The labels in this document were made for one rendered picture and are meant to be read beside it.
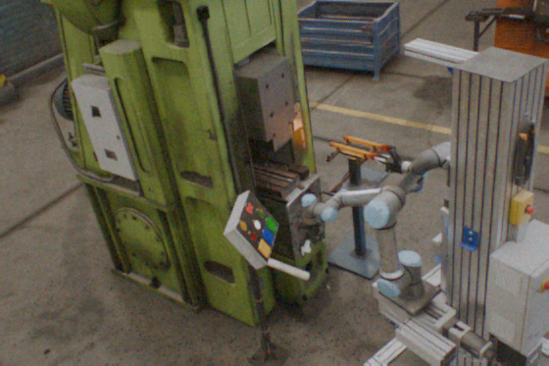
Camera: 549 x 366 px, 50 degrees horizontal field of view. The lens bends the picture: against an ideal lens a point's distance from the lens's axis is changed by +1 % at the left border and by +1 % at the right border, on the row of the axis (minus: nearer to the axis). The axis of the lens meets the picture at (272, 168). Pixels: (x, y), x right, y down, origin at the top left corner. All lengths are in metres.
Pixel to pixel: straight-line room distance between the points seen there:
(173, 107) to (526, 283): 2.05
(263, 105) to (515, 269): 1.53
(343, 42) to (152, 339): 4.31
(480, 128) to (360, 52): 4.77
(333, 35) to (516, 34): 2.06
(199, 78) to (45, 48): 6.43
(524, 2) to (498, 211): 3.94
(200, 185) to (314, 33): 4.12
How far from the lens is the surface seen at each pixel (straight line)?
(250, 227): 3.14
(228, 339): 4.12
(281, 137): 3.47
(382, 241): 2.74
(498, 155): 2.50
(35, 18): 9.28
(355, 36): 7.11
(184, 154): 3.58
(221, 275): 4.05
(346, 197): 2.96
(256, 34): 3.37
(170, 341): 4.23
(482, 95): 2.42
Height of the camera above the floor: 3.03
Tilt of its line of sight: 32 degrees down
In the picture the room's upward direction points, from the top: 9 degrees counter-clockwise
